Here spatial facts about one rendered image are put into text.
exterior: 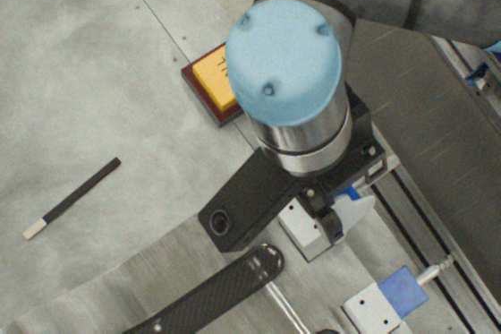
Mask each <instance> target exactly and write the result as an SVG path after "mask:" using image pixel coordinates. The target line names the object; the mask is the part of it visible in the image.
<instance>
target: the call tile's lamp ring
mask: <svg viewBox="0 0 501 334"><path fill-rule="evenodd" d="M225 43H226V42H224V43H223V44H222V45H220V46H219V47H215V48H214V49H213V50H211V51H209V52H208V53H206V54H205V55H204V56H201V57H200V58H198V59H197V60H196V61H194V62H193V63H190V64H188V65H187V66H185V67H184V68H183V69H182V71H183V73H184V74H185V75H186V77H187V79H188V80H189V81H190V83H191V84H192V86H193V87H195V90H196V91H197V92H198V93H199V95H201V97H202V98H203V101H204V102H205V103H206V104H207V105H208V107H209V108H210V110H211V112H212V113H213V114H214V116H215V117H216V118H217V120H218V121H219V122H221V121H222V120H225V119H226V118H227V117H229V116H230V115H232V114H233V113H235V112H236V111H238V110H240V109H241V108H242V107H241V106H240V104H239V103H238V104H236V105H235V106H233V107H231V108H230V109H229V110H228V111H225V112H224V113H222V114H220V111H218V109H217V108H216V106H215V105H214V103H212V100H211V99H210V98H209V96H208V95H207V94H206V93H205V91H204V90H203V88H202V87H201V86H200V85H199V84H198V82H197V81H196V78H194V76H193V75H192V74H191V72H190V70H192V67H193V66H194V65H195V64H196V63H197V62H200V61H201V60H203V59H204V58H205V57H207V56H209V55H210V54H213V53H214V52H216V51H217V50H218V49H219V48H221V47H222V46H225Z"/></svg>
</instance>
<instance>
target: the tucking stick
mask: <svg viewBox="0 0 501 334"><path fill-rule="evenodd" d="M121 164H122V162H121V161H120V159H119V158H118V157H115V158H113V159H112V160H111V161H110V162H109V163H108V164H106V165H105V166H104V167H102V168H101V169H100V170H99V171H98V172H97V173H95V174H94V175H93V176H92V177H91V178H90V179H88V180H87V181H86V182H85V183H83V184H82V186H79V187H78V188H77V189H76V190H75V191H74V192H73V193H71V194H70V195H68V196H67V198H66V199H63V200H62V201H61V202H60V203H59V204H58V205H56V206H55V207H54V208H53V209H52V210H50V211H49V212H48V213H47V214H46V215H45V216H44V217H42V218H41V219H39V220H38V222H36V223H34V224H33V225H32V226H31V227H30V228H28V229H27V230H26V231H24V233H23V234H24V235H25V238H26V239H27V240H30V238H32V237H33V236H34V235H35V234H36V233H37V232H38V231H39V230H41V229H43V227H44V226H46V225H48V223H49V222H51V221H52V220H53V218H56V217H57V216H58V215H59V214H60V213H63V211H64V210H66V209H67V207H70V206H71V205H72V204H73V203H74V202H75V201H77V200H78V199H79V198H80V197H81V196H82V195H83V194H84V193H86V192H87V191H88V190H89V189H90V188H91V187H94V185H95V184H97V183H98V182H99V181H100V180H102V179H103V178H105V177H106V175H108V174H109V173H110V172H112V171H113V170H114V169H115V168H117V167H118V165H121Z"/></svg>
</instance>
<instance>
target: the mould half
mask: <svg viewBox="0 0 501 334"><path fill-rule="evenodd" d="M199 212H200V210H199V211H198V212H196V213H195V214H194V215H193V216H191V217H190V218H187V219H186V220H185V221H184V222H183V223H181V224H180V225H178V226H176V227H174V228H173V229H172V230H171V231H170V232H167V233H165V234H164V235H163V236H161V237H160V238H158V239H157V240H156V241H155V242H153V243H152V244H151V245H148V246H146V247H145V248H144V249H143V250H141V251H139V252H138V253H136V254H135V255H133V256H132V257H131V258H129V259H128V260H126V261H125V262H122V263H121V264H120V265H118V266H116V267H115V268H112V269H111V270H110V271H108V272H105V273H104V274H102V275H100V276H98V278H94V279H92V280H91V281H89V282H86V283H85V284H83V285H82V286H80V287H76V288H75V289H73V290H72V291H68V292H67V293H65V294H63V295H60V296H58V297H57V298H56V299H53V300H51V301H49V302H48V303H46V304H42V305H41V306H40V307H37V308H35V309H34V310H32V311H31V312H28V313H26V314H25V315H23V316H21V317H20V318H18V319H17V320H14V321H13V322H11V323H10V324H8V325H6V326H5V327H4V328H3V329H0V334H120V333H124V332H125V331H126V330H128V329H130V328H132V327H134V326H135V325H136V324H139V323H141V322H142V321H144V320H146V319H147V318H149V317H150V316H152V315H154V314H155V313H158V312H159V311H161V310H163V309H164V308H166V307H167V306H168V305H170V304H171V303H172V302H173V301H176V300H178V299H179V298H180V297H181V296H183V295H186V293H188V292H189V291H191V290H193V288H195V287H196V286H198V285H199V284H201V283H202V282H204V281H205V280H207V279H208V278H210V277H212V276H213V275H214V274H215V273H216V272H219V271H220V270H221V269H222V268H223V267H225V266H226V265H229V264H230V263H231V262H232V261H234V260H235V259H238V258H239V257H240V256H242V255H243V254H245V253H246V252H247V251H249V250H250V249H251V248H252V247H254V246H256V247H257V246H259V245H261V244H271V245H273V246H274V247H276V248H277V249H278V250H279V251H281V252H282V255H283V258H284V266H283V269H282V270H281V272H280V273H279V274H278V275H277V278H274V279H273V280H272V281H271V282H270V283H268V284H267V285H266V286H264V287H263V288H261V289H260V290H259V291H257V292H255V293H254V294H253V295H251V296H249V297H248V298H246V299H245V300H243V301H242V302H240V304H237V305H236V306H235V307H233V309H232V310H229V311H227V312H226V313H225V314H224V315H222V316H219V317H218V319H216V320H215V321H212V322H211V323H210V324H209V325H208V326H205V327H204V328H203V329H202V330H200V331H197V333H195V334H314V333H315V332H320V331H321V330H325V329H331V330H335V331H337V332H338V333H340V334H359V332H358V331H357V330H356V329H355V328H354V327H353V325H352V324H351V322H350V321H349V320H348V318H347V316H346V315H344V313H343V311H342V310H341V308H340V306H342V305H343V304H344V303H345V302H346V301H347V300H349V299H350V298H352V297H353V296H355V295H357V294H358V293H359V292H360V291H362V290H363V289H365V288H366V287H367V286H369V285H370V284H371V283H373V282H374V283H375V284H377V283H376V282H375V281H374V279H373V277H371V275H370V274H369V272H368V271H367V270H366V269H365V268H364V266H363V264H362V263H361V262H360V260H359V259H358V258H357V256H356V255H355V253H354V252H353V251H352V249H351V247H350V246H349V245H348V244H347V243H346V242H345V240H343V241H342V242H340V243H339V244H337V245H335V246H334V247H331V248H330V249H329V250H328V251H326V252H325V253H323V254H322V255H320V256H319V257H318V258H316V259H315V260H314V261H313V262H311V263H307V262H306V261H305V259H304V258H303V257H302V256H301V254H300V253H299V251H298V250H297V248H296V247H295V245H294V244H293V243H292V242H291V239H290V238H289V236H288V235H287V234H286V233H285V232H284V230H283V228H282V227H280V225H279V224H278V222H279V221H280V220H279V219H278V217H277V216H276V217H275V218H274V219H273V220H272V221H271V222H270V223H269V224H268V225H267V226H266V227H265V228H264V229H263V230H262V231H261V232H260V233H259V235H258V236H256V238H255V239H254V240H253V241H252V242H251V243H250V244H248V246H247V247H246V248H245V249H244V250H243V251H236V252H229V253H221V252H219V251H218V249H217V248H216V246H215V245H214V243H213V241H212V240H211V238H210V237H209V235H208V234H207V233H206V231H205V230H204V227H203V226H202V225H201V224H200V222H199V220H198V214H199Z"/></svg>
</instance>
